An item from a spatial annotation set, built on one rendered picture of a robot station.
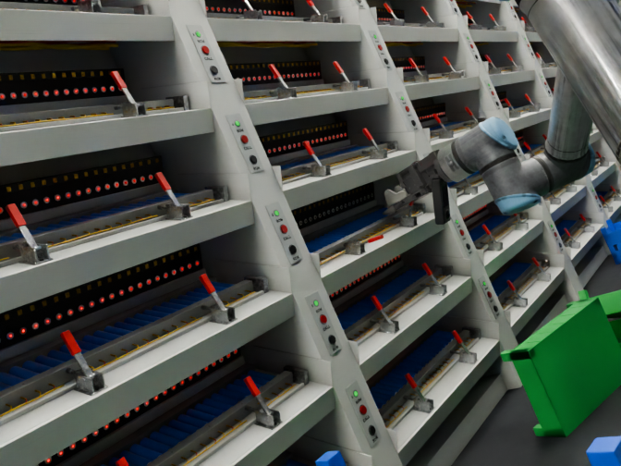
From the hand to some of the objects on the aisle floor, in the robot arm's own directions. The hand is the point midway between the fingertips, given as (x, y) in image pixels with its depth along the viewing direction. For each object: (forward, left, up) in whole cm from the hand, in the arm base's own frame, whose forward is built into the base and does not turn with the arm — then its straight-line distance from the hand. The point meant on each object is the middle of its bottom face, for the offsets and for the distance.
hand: (391, 212), depth 163 cm
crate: (-26, -2, -60) cm, 65 cm away
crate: (-31, -47, -53) cm, 77 cm away
